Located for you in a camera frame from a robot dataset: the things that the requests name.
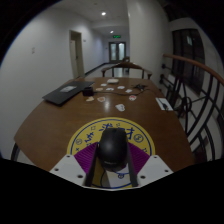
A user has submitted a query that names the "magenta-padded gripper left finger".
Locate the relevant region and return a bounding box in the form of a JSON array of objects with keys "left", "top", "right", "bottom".
[{"left": 49, "top": 142, "right": 99, "bottom": 187}]

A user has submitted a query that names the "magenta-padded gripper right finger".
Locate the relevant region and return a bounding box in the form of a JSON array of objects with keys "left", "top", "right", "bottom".
[{"left": 127, "top": 142, "right": 174, "bottom": 188}]

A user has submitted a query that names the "black computer mouse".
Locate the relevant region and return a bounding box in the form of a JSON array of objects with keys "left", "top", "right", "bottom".
[{"left": 96, "top": 127, "right": 129, "bottom": 173}]

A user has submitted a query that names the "round yellow mouse pad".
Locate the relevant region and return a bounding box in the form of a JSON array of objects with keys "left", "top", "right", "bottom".
[{"left": 66, "top": 116, "right": 156, "bottom": 190}]

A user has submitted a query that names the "white paper sheet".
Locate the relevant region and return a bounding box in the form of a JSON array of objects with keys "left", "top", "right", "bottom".
[{"left": 155, "top": 97, "right": 174, "bottom": 112}]

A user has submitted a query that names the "black closed laptop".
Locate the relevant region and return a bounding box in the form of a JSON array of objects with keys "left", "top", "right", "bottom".
[{"left": 41, "top": 80, "right": 96, "bottom": 107}]

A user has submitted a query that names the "small black charger block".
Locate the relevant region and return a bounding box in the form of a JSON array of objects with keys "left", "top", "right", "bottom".
[{"left": 82, "top": 86, "right": 94, "bottom": 97}]

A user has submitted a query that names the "wooden armchair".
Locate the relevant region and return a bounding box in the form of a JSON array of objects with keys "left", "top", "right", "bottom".
[{"left": 101, "top": 61, "right": 153, "bottom": 80}]

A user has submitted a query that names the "black railing with wooden handrail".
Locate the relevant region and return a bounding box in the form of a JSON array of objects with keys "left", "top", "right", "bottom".
[{"left": 159, "top": 53, "right": 224, "bottom": 164}]

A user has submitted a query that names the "open white doorway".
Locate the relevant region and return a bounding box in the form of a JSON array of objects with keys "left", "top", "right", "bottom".
[{"left": 68, "top": 29, "right": 86, "bottom": 80}]

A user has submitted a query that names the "dark framed window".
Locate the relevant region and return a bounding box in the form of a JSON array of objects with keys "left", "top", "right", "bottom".
[{"left": 171, "top": 28, "right": 206, "bottom": 96}]

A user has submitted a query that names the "glass double door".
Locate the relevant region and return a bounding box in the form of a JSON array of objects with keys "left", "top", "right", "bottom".
[{"left": 108, "top": 41, "right": 128, "bottom": 64}]

